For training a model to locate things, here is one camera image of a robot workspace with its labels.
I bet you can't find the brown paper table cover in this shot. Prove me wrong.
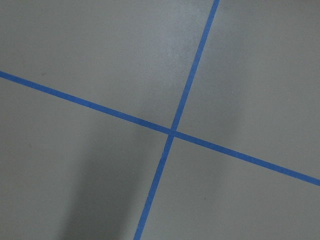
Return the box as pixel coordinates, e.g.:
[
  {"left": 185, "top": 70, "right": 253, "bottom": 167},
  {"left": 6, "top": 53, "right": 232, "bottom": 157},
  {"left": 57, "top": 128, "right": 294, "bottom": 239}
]
[{"left": 0, "top": 0, "right": 320, "bottom": 240}]

